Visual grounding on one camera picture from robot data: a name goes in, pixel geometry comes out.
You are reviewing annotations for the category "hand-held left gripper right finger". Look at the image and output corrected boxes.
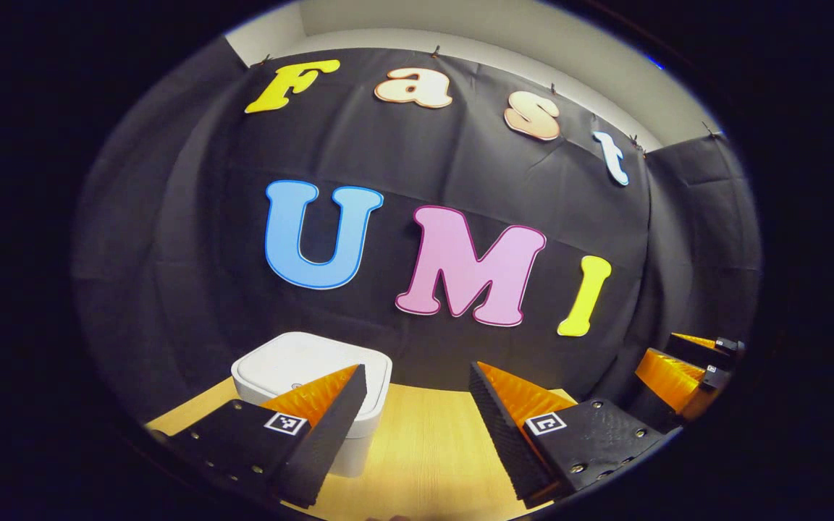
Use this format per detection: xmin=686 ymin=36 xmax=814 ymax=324
xmin=469 ymin=362 xmax=682 ymax=509

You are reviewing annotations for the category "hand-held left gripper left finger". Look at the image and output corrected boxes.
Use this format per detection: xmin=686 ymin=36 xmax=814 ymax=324
xmin=149 ymin=364 xmax=368 ymax=509

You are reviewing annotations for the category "grey desktop garbage bin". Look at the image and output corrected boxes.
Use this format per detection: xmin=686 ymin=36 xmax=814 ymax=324
xmin=231 ymin=331 xmax=394 ymax=479

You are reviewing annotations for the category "wooden desktop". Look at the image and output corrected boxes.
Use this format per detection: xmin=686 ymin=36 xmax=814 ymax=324
xmin=146 ymin=376 xmax=584 ymax=521

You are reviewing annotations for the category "black backdrop cloth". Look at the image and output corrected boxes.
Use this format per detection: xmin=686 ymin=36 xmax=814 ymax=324
xmin=73 ymin=47 xmax=762 ymax=428

